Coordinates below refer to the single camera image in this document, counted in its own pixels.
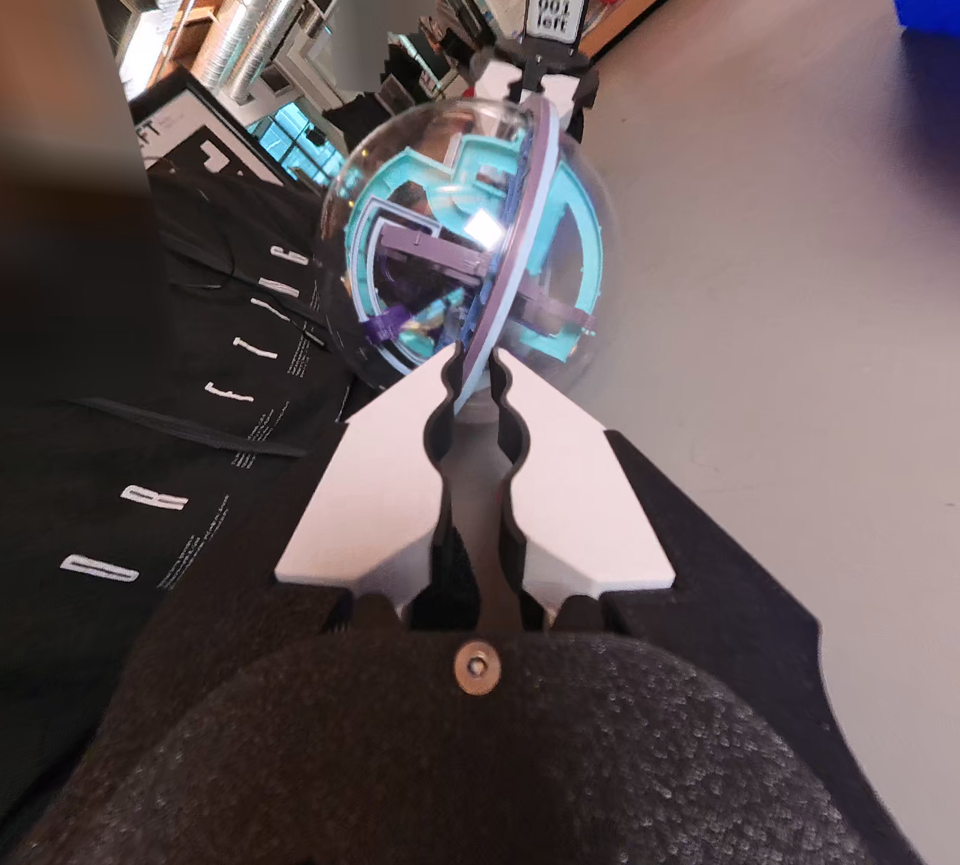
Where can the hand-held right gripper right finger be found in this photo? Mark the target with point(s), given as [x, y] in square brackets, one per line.
[585, 498]

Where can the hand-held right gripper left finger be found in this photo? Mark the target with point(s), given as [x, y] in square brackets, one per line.
[368, 498]

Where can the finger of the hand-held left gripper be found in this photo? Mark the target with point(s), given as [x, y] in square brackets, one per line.
[558, 93]

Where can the clear maze ball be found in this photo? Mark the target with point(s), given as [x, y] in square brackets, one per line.
[435, 250]

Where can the person in black jacket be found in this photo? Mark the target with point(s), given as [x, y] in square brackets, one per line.
[135, 430]

